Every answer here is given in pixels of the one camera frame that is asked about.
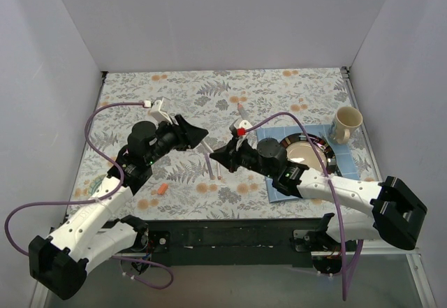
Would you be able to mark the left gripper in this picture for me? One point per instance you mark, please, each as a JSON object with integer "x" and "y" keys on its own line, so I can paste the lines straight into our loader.
{"x": 179, "y": 132}

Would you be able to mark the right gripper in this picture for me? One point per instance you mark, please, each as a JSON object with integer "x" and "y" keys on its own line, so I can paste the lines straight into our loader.
{"x": 239, "y": 153}

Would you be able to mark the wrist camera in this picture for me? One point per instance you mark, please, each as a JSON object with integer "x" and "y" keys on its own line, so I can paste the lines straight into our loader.
{"x": 239, "y": 131}
{"x": 159, "y": 110}

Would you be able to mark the purple highlighter pen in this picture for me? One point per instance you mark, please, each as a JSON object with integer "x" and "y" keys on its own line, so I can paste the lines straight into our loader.
{"x": 209, "y": 167}

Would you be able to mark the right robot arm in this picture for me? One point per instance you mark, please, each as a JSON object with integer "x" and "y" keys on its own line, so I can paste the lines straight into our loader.
{"x": 387, "y": 210}

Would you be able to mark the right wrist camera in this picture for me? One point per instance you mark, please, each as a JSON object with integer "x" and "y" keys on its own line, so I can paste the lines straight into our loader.
{"x": 239, "y": 131}

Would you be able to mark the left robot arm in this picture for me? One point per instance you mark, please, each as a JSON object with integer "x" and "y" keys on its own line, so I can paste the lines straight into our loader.
{"x": 62, "y": 260}

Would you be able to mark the cream mug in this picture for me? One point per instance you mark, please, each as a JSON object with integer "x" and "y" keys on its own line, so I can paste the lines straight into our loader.
{"x": 346, "y": 120}

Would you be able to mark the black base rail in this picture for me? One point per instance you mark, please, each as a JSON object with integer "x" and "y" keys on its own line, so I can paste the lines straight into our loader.
{"x": 294, "y": 242}

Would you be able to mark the patterned small bowl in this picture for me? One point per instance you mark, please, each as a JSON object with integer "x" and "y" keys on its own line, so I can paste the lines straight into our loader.
{"x": 95, "y": 184}

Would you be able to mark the floral tablecloth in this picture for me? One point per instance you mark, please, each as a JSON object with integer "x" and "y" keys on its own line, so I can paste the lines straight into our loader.
{"x": 209, "y": 99}

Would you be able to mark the brown striped plate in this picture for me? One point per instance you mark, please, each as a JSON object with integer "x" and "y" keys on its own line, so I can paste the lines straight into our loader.
{"x": 300, "y": 150}

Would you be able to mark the thin yellow pen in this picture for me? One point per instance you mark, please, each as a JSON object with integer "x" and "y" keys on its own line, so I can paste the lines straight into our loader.
{"x": 207, "y": 147}

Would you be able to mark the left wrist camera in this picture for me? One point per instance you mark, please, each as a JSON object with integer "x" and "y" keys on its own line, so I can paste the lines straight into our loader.
{"x": 159, "y": 110}

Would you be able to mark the white acrylic marker pink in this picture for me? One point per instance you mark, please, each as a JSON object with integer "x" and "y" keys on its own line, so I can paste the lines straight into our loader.
{"x": 219, "y": 175}

